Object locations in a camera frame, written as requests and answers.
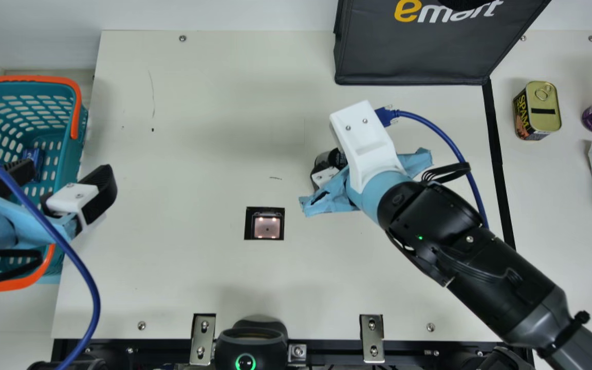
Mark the black cable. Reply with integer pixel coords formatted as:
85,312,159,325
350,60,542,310
419,162,472,186
0,248,46,289

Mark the dark grey bag with straps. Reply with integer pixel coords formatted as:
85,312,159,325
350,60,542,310
333,0,552,86

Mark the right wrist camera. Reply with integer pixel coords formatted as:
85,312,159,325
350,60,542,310
329,100,409,195

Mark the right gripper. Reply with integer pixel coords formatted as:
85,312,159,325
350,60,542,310
299,148,433,228

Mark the black device with green light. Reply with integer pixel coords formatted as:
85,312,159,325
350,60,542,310
215,316,289,370

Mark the small square scanner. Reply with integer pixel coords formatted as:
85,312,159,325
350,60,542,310
245,207,285,241

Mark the black strip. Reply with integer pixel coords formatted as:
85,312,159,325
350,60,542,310
482,77,516,250

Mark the blue cable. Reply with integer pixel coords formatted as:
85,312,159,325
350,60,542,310
0,151,101,370
376,105,490,230

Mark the rectangular gold tin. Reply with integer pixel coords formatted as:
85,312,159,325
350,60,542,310
513,81,562,141

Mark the teal shopping basket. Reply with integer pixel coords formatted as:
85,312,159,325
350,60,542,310
0,76,89,293

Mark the blue packet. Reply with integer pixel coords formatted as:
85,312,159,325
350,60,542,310
23,148,46,176

